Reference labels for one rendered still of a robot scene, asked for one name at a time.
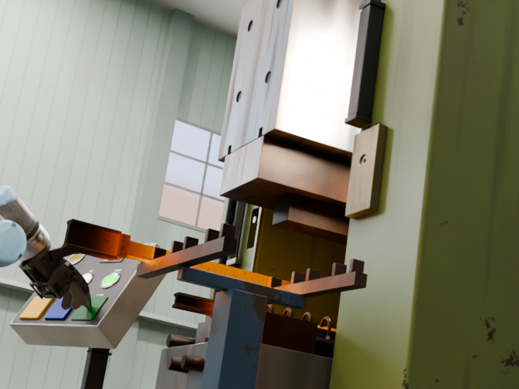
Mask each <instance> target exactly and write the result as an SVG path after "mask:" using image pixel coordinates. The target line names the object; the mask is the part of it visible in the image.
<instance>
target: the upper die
mask: <svg viewBox="0 0 519 389"><path fill-rule="evenodd" d="M350 172H351V162H350V161H346V160H344V159H340V158H338V157H334V156H331V155H328V154H323V153H321V152H318V151H313V150H311V149H308V148H305V147H301V146H298V145H295V144H291V143H288V142H285V141H282V140H277V139H275V138H272V137H268V136H265V135H263V136H262V137H260V138H258V139H256V140H254V141H253V142H251V143H249V144H247V145H246V146H244V147H241V148H240V149H238V150H237V151H234V152H232V153H231V154H229V155H227V156H226V158H225V163H224V168H223V173H222V182H221V187H220V192H219V196H222V197H225V198H230V199H233V200H236V201H241V202H244V203H247V204H251V205H255V206H259V207H261V208H267V209H270V210H273V211H274V208H275V202H276V200H277V199H278V198H282V197H284V196H286V195H289V194H294V195H299V196H302V197H305V198H310V199H313V200H316V201H321V202H323V203H327V204H330V205H335V206H338V207H341V208H346V203H347V196H348V185H349V178H350Z"/></svg>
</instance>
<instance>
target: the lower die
mask: <svg viewBox="0 0 519 389"><path fill-rule="evenodd" d="M211 322H212V318H210V316H207V320H206V322H202V323H198V329H197V334H196V338H195V344H197V343H204V342H205V338H206V337H209V332H210V327H211ZM326 335H327V330H326V329H321V328H317V335H316V337H321V338H324V339H325V336H326ZM335 336H336V332H335V331H332V330H331V335H330V337H331V340H335ZM314 355H318V356H322V357H328V358H332V359H333V355H330V354H325V353H319V352H315V351H314Z"/></svg>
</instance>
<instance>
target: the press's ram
mask: <svg viewBox="0 0 519 389"><path fill-rule="evenodd" d="M366 1H367V0H250V1H249V2H248V3H247V4H245V5H244V6H243V9H242V14H241V19H240V24H239V32H238V37H237V42H236V51H235V55H234V60H233V66H232V75H231V80H230V84H229V93H228V98H227V103H226V111H225V116H224V121H223V126H222V136H221V140H220V145H219V154H218V159H217V160H218V161H220V162H223V163H225V158H226V156H227V155H229V154H231V153H232V152H234V151H237V150H238V149H240V148H241V147H244V146H246V145H247V144H249V143H251V142H253V141H254V140H256V139H258V138H260V137H262V136H263V135H265V136H268V137H272V138H275V139H277V140H282V141H285V142H288V143H291V144H295V145H298V146H301V147H305V148H308V149H311V150H313V151H318V152H321V153H323V154H328V155H331V156H334V157H338V158H340V159H344V160H346V161H350V162H351V160H352V154H353V147H354V136H355V134H359V133H361V128H357V127H353V126H351V125H347V124H345V123H344V119H345V118H346V117H348V105H349V99H350V93H351V81H352V75H353V69H354V57H355V50H356V45H357V38H358V27H359V20H360V14H361V11H359V5H361V4H362V3H364V2H366Z"/></svg>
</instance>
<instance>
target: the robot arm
mask: <svg viewBox="0 0 519 389"><path fill-rule="evenodd" d="M49 238H50V236H49V233H48V232H47V231H46V230H45V229H44V228H43V226H42V225H41V224H40V223H39V221H38V220H37V219H36V217H35V216H34V215H33V214H32V213H31V211H30V210H29V209H28V208H27V207H26V205H25V204H24V202H23V201H22V200H21V198H20V197H19V195H18V194H16V193H15V192H14V191H13V190H12V188H11V187H9V186H8V185H0V267H6V266H10V265H11V264H14V263H16V262H17V261H21V262H20V264H19V268H20V269H21V270H22V271H23V272H24V273H25V274H26V276H27V277H28V278H29V279H30V281H31V282H30V283H29V285H30V286H31V287H32V288H33V289H34V291H35V292H36V293H37V294H38V296H39V297H40V298H41V299H43V297H44V298H45V299H61V298H63V299H62V302H61V307H62V308H63V309H64V310H67V309H69V308H70V307H72V309H73V310H77V309H78V308H80V307H81V306H82V305H83V306H85V307H86V308H87V309H90V308H91V306H92V303H91V296H90V289H89V286H88V285H87V281H86V280H85V279H84V277H83V276H82V275H81V274H80V273H79V272H78V270H77V269H76V268H75V267H74V266H73V265H72V264H71V263H70V262H69V261H67V260H65V259H63V257H66V256H68V255H73V254H80V253H78V252H72V251H69V250H65V249H62V246H63V244H62V245H57V246H54V247H51V243H50V241H49ZM34 286H35V287H36V289H37V290H38V291H39V292H40V294H39V293H38V291H37V290H36V289H35V288H34Z"/></svg>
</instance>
